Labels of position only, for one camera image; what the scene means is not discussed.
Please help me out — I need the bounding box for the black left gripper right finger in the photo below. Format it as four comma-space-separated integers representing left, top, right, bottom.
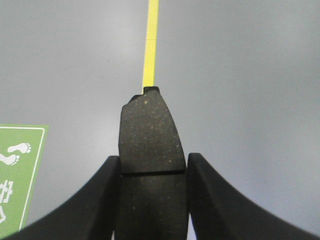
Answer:
186, 153, 319, 240

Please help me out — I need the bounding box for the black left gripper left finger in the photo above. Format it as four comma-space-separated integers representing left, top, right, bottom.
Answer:
7, 156, 121, 240

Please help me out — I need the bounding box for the green floor safety sign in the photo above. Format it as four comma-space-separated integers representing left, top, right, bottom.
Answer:
0, 124, 49, 238

